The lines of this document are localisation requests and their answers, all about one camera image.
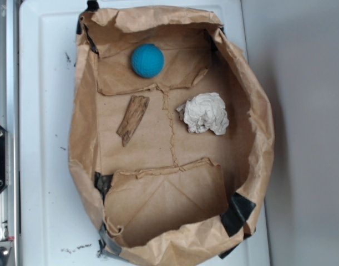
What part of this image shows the brown paper bag tray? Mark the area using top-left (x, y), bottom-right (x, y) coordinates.
top-left (69, 1), bottom-right (275, 265)

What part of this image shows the aluminium frame rail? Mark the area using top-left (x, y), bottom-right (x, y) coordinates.
top-left (0, 1), bottom-right (22, 265)

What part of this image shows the flat piece of wood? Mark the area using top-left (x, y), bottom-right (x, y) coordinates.
top-left (117, 95), bottom-right (150, 147)

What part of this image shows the blue dimpled ball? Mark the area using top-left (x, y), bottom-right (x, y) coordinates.
top-left (131, 44), bottom-right (164, 78)

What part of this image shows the crumpled white paper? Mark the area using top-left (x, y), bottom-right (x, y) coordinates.
top-left (176, 93), bottom-right (229, 136)

